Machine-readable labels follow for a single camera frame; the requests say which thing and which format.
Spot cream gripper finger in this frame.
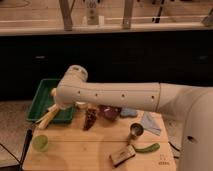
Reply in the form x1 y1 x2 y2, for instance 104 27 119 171
38 111 59 129
37 105 59 123

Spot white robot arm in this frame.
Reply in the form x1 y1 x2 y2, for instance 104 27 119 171
53 65 213 171

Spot green plastic cup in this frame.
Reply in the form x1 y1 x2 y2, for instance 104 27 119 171
32 135 48 152

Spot white small cup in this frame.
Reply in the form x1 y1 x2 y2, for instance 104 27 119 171
75 102 87 109

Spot metal measuring cup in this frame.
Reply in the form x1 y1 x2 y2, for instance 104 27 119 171
127 123 144 144

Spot green plastic tray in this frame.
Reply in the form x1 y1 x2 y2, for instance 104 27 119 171
26 79 75 124

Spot brown chocolate cake slice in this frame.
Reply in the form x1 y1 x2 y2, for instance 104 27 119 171
83 108 97 131

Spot dark purple eggplant toy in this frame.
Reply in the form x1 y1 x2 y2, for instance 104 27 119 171
99 105 121 121

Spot blue sponge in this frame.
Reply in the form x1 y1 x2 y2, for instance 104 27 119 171
120 108 138 117

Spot wooden block stamp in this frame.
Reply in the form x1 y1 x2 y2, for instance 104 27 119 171
109 145 136 167

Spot light blue cloth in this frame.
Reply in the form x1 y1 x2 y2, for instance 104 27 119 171
140 111 161 136

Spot green cucumber toy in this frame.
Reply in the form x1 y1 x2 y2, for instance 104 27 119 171
135 143 160 153

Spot black cable on left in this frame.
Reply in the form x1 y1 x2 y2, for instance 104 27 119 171
0 123 34 171

